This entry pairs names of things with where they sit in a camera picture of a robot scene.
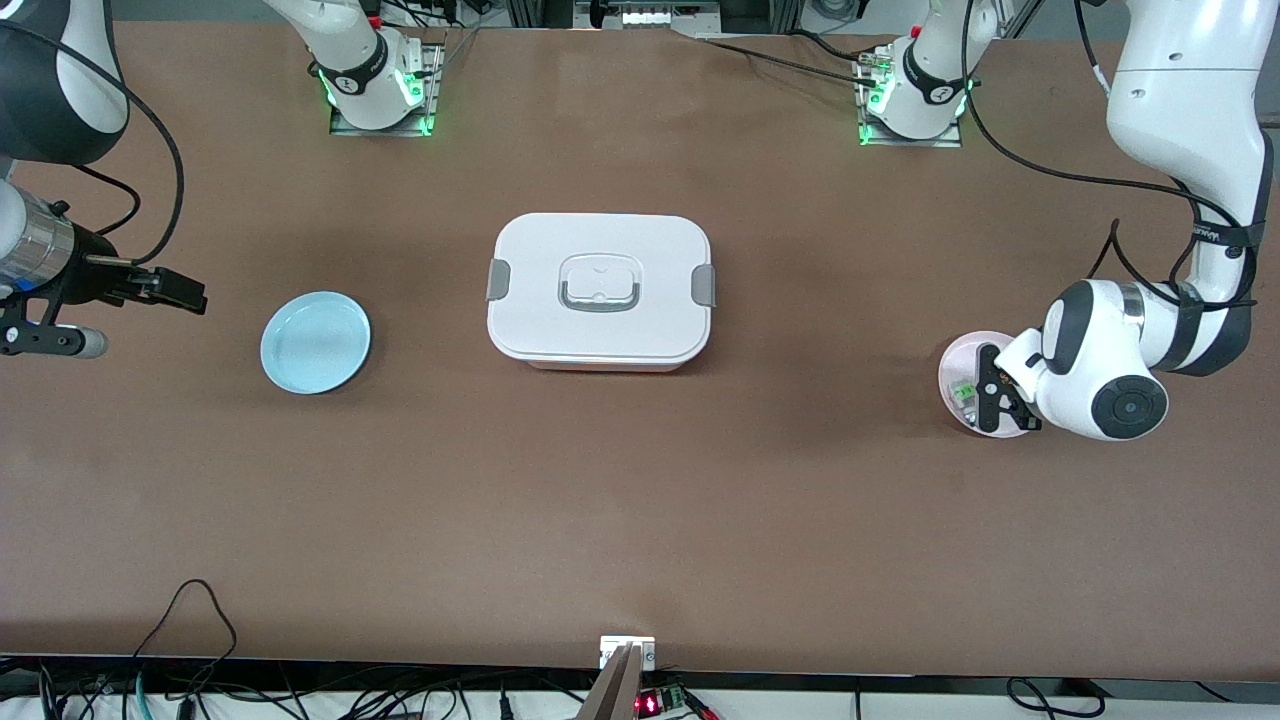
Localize light pink plate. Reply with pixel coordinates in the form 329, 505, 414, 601
938, 331, 1041, 439

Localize light blue plate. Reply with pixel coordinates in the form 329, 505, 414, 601
260, 291, 372, 395

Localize red display circuit module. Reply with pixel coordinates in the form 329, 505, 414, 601
636, 682, 693, 719

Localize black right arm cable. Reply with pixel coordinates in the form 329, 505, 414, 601
0, 18, 186, 269

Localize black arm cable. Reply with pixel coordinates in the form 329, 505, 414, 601
0, 18, 186, 269
960, 0, 1253, 311

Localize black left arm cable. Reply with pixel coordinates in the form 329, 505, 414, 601
960, 0, 1253, 311

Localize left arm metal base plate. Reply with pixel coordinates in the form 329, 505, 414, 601
856, 48, 964, 149

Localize coiled black cable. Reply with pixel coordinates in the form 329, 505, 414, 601
1005, 678, 1106, 719

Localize looped black cable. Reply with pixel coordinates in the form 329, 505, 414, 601
130, 579, 239, 691

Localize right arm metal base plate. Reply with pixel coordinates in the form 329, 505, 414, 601
330, 40, 446, 138

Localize black cable to base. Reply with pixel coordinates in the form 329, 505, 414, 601
690, 30, 886, 89

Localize white lunch box grey handle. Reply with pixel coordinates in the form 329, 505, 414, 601
486, 212, 717, 373

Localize white metal bracket plate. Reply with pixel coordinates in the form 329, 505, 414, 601
600, 636, 657, 671

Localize grey camera mount bar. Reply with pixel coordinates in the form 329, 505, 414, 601
577, 645, 641, 720

